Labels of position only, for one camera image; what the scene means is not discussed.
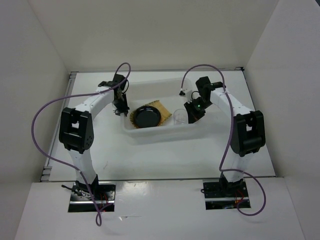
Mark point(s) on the clear plastic cup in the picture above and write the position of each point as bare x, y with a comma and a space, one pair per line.
180, 117

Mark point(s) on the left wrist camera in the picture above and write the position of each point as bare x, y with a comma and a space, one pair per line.
107, 84

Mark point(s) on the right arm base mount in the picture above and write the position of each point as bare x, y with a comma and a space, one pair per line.
219, 194

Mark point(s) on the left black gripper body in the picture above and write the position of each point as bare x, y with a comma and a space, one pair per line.
121, 103

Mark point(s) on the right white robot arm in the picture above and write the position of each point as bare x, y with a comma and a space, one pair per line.
247, 129

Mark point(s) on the black plate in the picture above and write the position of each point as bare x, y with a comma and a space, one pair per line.
146, 117

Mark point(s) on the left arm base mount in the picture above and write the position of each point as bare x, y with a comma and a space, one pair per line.
81, 201

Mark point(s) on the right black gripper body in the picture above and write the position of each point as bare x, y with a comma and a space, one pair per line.
198, 106

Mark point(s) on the woven bamboo tray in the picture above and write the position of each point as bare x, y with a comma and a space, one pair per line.
165, 114

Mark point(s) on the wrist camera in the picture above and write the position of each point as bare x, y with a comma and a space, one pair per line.
185, 92
107, 84

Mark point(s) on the translucent plastic bin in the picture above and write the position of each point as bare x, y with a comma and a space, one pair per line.
167, 92

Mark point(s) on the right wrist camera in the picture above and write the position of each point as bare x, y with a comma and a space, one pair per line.
185, 92

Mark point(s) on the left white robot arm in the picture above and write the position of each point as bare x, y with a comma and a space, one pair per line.
76, 131

